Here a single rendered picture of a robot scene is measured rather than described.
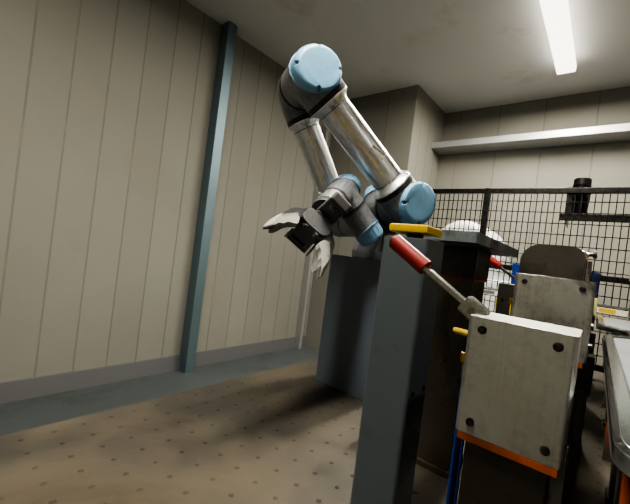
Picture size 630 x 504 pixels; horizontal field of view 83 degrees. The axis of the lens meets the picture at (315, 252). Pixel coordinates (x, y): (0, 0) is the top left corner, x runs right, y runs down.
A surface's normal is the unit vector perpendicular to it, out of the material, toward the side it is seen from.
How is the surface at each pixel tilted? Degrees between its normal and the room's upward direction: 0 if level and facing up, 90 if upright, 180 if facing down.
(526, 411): 90
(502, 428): 90
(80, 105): 90
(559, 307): 90
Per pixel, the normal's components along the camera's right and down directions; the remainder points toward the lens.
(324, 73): 0.26, -0.05
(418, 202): 0.43, 0.15
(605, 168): -0.63, -0.07
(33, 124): 0.76, 0.10
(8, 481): 0.13, -0.99
